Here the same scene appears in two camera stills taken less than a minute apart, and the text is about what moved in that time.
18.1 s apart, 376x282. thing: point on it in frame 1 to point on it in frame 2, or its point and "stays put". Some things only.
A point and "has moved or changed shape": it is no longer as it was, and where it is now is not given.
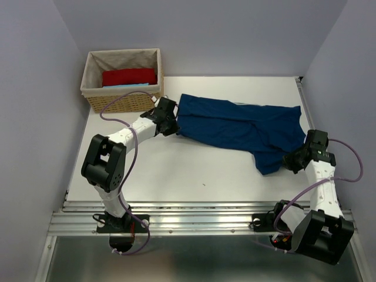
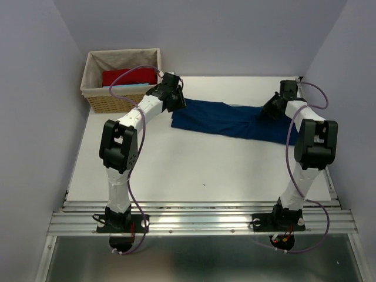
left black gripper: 174,129 to 181,104
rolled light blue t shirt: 125,86 stays put
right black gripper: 288,163 to 266,110
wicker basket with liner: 122,81 stays put
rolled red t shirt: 128,77 stays put
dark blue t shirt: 269,132 has moved or changed shape
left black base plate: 128,224 stays put
